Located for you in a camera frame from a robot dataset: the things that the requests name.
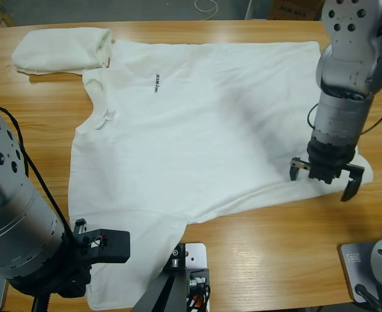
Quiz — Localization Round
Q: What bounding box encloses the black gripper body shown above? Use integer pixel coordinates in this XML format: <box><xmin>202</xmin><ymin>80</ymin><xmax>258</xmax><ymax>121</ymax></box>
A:
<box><xmin>290</xmin><ymin>139</ymin><xmax>366</xmax><ymax>177</ymax></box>
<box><xmin>8</xmin><ymin>232</ymin><xmax>94</xmax><ymax>300</ymax></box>

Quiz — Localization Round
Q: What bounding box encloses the white t-shirt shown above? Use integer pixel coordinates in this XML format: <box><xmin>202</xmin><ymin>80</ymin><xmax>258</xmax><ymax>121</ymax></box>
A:
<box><xmin>67</xmin><ymin>38</ymin><xmax>374</xmax><ymax>309</ymax></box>

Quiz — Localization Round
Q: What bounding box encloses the cardboard box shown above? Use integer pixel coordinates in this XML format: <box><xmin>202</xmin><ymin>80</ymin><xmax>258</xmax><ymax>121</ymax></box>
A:
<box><xmin>267</xmin><ymin>0</ymin><xmax>323</xmax><ymax>21</ymax></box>

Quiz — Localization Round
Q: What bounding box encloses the folded white cloth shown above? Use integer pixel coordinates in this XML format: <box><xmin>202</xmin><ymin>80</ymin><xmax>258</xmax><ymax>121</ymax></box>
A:
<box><xmin>11</xmin><ymin>27</ymin><xmax>114</xmax><ymax>76</ymax></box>

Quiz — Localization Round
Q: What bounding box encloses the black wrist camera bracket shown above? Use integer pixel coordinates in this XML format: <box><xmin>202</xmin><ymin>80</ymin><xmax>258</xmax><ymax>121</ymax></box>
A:
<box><xmin>308</xmin><ymin>164</ymin><xmax>341</xmax><ymax>185</ymax></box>
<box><xmin>73</xmin><ymin>219</ymin><xmax>131</xmax><ymax>264</ymax></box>

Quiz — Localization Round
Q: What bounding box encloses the black base cable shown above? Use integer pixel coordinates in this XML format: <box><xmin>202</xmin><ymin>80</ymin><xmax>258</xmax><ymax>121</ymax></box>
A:
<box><xmin>354</xmin><ymin>283</ymin><xmax>382</xmax><ymax>312</ymax></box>

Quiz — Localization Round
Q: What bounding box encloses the black camera stand cable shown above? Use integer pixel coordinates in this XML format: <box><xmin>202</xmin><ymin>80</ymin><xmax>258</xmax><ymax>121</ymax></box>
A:
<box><xmin>185</xmin><ymin>284</ymin><xmax>211</xmax><ymax>312</ymax></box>

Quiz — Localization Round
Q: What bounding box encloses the orange cable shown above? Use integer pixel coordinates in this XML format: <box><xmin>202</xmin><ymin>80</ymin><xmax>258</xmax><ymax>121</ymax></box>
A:
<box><xmin>190</xmin><ymin>293</ymin><xmax>211</xmax><ymax>312</ymax></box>

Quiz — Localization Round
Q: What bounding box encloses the white cable loop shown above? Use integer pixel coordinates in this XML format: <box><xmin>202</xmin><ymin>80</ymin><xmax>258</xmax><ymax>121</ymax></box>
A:
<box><xmin>193</xmin><ymin>0</ymin><xmax>219</xmax><ymax>16</ymax></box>

